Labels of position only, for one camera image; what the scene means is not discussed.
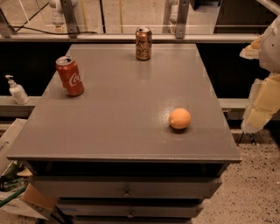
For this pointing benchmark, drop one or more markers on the green bottle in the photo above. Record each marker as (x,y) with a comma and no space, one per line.
(10,179)

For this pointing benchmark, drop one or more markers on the grey drawer cabinet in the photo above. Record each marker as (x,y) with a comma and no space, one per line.
(86,150)

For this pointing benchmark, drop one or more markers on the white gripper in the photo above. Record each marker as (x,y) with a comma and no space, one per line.
(271,49)

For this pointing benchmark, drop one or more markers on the orange patterned soda can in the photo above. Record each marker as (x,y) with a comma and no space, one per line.
(143,43)

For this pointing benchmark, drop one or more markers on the white pump bottle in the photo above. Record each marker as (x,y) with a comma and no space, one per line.
(17,91)

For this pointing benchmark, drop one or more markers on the drawer knob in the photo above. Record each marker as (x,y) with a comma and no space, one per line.
(130,215)
(126,193)

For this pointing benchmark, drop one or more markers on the orange fruit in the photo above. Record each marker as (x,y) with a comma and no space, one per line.
(179,118)

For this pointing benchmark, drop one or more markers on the red coke can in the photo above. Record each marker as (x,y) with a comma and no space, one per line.
(69,74)

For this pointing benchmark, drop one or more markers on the top drawer knob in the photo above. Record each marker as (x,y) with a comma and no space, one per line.
(126,193)

